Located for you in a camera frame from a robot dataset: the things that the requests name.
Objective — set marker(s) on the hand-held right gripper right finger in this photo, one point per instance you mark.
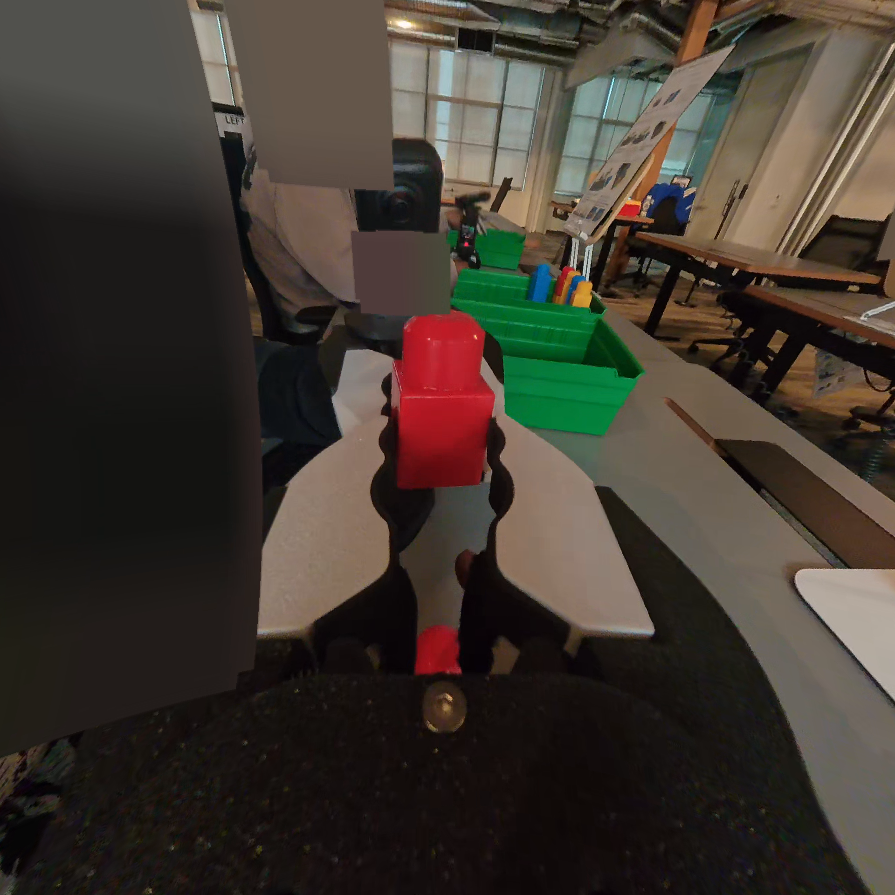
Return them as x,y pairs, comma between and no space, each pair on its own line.
566,552

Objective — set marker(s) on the wooden top office desk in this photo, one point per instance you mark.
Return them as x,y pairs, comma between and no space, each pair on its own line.
755,255
825,307

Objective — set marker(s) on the red single-stud mega block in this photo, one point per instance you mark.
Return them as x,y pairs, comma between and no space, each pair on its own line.
440,419
437,650

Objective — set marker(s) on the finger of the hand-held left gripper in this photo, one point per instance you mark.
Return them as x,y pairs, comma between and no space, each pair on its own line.
363,391
493,356

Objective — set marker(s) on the large green plastic bin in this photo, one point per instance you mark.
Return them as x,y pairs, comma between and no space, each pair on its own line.
566,391

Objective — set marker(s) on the blue jacket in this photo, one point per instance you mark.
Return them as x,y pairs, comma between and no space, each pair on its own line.
668,206

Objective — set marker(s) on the black device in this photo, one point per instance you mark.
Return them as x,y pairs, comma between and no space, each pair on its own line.
467,231

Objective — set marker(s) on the person's right hand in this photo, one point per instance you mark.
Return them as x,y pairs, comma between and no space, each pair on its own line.
465,566

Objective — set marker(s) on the black office chair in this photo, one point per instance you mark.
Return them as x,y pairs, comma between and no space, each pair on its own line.
741,328
846,241

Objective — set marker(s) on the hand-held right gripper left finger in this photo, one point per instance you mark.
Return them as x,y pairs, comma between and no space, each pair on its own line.
328,531

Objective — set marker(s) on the white poster board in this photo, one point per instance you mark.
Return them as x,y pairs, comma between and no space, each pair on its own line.
650,140

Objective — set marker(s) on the row of coloured flat blocks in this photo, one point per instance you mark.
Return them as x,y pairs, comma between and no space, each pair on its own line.
570,287

